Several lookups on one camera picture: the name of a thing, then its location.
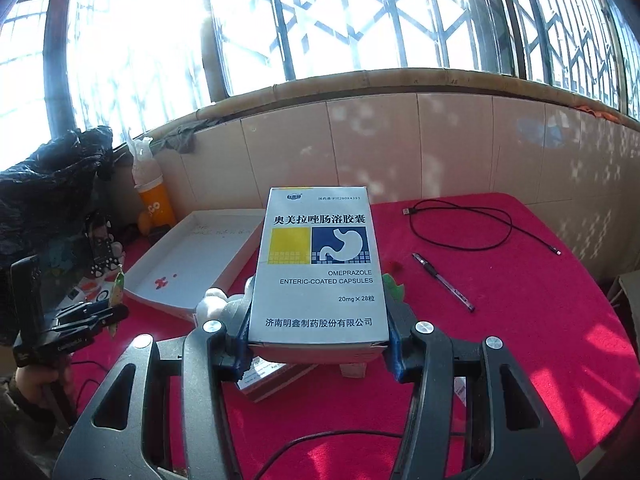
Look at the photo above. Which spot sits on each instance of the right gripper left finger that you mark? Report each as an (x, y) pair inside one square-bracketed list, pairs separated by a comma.
[(124, 431)]

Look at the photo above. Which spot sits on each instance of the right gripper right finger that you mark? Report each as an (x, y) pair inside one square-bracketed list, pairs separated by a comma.
[(509, 432)]

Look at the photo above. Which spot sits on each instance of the white plush toy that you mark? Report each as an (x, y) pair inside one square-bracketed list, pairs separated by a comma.
[(217, 306)]

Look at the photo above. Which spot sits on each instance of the long silver sealant box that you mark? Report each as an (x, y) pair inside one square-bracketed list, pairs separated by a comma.
[(264, 378)]

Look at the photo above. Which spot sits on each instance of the red green plush strawberry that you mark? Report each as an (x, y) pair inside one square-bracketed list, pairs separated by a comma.
[(391, 271)]

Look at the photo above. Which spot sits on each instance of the white blue omeprazole box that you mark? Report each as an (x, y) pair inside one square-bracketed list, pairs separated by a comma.
[(318, 293)]

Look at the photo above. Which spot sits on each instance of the person left hand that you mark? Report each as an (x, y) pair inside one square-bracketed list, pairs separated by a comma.
[(31, 380)]

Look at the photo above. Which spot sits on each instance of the clear black gel pen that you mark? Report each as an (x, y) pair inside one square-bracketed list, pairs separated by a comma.
[(430, 269)]

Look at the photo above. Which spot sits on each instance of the white cardboard tray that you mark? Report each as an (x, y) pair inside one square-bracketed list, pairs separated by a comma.
[(208, 248)]

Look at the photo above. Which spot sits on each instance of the black plastic bag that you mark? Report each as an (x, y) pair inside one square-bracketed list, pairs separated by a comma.
[(44, 202)]

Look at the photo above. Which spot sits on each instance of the orange drink cup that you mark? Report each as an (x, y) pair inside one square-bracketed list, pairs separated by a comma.
[(150, 185)]

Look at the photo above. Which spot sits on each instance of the grey rag on sill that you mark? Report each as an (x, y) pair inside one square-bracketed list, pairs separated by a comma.
[(181, 138)]

